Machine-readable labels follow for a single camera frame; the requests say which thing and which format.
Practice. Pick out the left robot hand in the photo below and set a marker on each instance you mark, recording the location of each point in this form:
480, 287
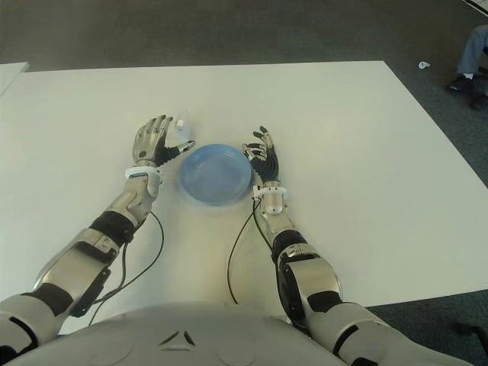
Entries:
148, 143

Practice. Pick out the blue plate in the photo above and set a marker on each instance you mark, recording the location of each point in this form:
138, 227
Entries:
215, 175

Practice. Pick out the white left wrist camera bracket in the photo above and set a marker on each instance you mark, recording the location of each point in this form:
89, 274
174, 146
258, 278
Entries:
143, 173

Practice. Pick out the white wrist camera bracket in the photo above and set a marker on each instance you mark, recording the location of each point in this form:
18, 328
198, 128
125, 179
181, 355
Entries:
270, 189
143, 173

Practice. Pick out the black chair base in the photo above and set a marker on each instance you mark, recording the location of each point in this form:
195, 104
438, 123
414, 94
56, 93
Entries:
472, 331

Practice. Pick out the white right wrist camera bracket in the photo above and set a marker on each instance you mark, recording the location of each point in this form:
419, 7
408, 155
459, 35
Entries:
270, 189

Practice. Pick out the white side table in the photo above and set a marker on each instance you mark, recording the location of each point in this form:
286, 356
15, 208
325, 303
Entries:
11, 76

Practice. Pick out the grey robot torso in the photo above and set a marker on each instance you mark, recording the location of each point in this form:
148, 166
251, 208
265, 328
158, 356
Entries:
179, 335

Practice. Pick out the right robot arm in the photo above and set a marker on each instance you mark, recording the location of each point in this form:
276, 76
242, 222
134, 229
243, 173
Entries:
312, 274

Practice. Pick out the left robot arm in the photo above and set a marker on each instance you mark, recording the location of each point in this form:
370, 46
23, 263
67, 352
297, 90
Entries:
76, 263

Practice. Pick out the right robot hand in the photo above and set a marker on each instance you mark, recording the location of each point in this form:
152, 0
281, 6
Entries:
268, 167

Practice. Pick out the small white floor object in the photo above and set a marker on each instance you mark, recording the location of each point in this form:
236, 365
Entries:
423, 65

